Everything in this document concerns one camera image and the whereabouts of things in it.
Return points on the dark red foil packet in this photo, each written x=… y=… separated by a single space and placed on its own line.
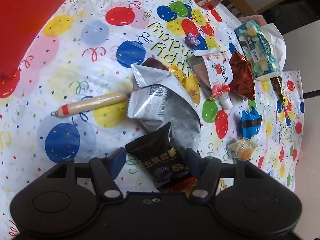
x=243 y=83

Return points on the wooden chair behind table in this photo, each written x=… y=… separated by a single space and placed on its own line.
x=239 y=8

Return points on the balloon print tablecloth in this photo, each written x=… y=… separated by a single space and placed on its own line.
x=78 y=53

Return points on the green gold wrapper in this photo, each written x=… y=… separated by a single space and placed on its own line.
x=282 y=102

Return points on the green tissue box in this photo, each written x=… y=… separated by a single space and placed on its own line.
x=264 y=48

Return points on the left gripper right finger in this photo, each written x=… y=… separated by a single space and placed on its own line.
x=206 y=171

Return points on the blue snack packet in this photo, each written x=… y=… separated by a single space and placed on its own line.
x=250 y=123

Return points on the small purple candy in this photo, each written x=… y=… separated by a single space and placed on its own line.
x=191 y=40

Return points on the white red drink pouch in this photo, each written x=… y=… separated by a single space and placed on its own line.
x=219 y=73

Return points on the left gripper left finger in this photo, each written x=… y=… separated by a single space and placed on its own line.
x=104 y=172

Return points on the gold foil snack packet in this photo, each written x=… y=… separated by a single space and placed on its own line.
x=189 y=83

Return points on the orange chips snack bag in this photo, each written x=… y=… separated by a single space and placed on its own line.
x=188 y=185

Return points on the salted egg packet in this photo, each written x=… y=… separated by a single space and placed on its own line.
x=243 y=149

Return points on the pink cloth on chair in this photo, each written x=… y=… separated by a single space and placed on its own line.
x=258 y=19

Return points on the red cardboard box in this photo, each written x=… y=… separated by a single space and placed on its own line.
x=21 y=20

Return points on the silver foil snack bag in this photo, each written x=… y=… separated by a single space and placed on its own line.
x=160 y=99

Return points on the sausage stick snack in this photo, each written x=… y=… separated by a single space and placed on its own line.
x=90 y=103

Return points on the black sesame snack packet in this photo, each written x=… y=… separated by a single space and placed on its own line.
x=161 y=158

